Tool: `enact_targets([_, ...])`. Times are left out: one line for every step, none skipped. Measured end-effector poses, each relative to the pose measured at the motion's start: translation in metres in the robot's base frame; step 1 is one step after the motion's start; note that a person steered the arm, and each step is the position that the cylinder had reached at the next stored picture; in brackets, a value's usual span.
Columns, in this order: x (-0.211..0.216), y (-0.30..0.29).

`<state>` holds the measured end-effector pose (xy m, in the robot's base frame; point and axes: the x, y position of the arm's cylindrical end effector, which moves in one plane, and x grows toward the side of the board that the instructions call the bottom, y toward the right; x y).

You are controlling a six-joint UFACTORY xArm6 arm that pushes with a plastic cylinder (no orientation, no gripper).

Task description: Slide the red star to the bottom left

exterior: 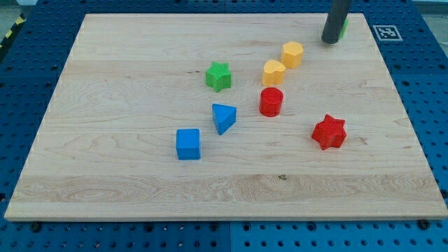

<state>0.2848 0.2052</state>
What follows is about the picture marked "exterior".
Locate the green star block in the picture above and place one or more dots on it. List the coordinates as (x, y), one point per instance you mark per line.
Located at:
(218, 76)

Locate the red star block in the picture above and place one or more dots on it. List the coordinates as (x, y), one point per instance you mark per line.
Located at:
(330, 132)

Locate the blue triangle block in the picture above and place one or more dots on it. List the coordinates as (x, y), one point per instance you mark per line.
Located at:
(223, 117)

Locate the wooden board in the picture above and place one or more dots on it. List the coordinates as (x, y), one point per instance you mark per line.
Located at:
(106, 148)

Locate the blue cube block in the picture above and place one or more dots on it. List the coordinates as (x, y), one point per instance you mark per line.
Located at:
(188, 145)

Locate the red cylinder block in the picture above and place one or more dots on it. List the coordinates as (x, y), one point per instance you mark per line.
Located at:
(271, 100)

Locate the yellow heart block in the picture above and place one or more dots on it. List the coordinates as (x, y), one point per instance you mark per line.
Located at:
(273, 73)

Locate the yellow hexagon block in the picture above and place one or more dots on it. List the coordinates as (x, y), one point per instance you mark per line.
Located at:
(291, 54)

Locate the green block behind rod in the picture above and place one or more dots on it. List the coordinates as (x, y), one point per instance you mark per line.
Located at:
(343, 29)

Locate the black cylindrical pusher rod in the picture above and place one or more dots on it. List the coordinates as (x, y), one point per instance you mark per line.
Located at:
(335, 21)

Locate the white fiducial marker tag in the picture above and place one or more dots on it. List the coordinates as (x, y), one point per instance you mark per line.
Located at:
(386, 32)

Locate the yellow black hazard tape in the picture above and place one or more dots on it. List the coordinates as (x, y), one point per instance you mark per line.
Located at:
(12, 33)

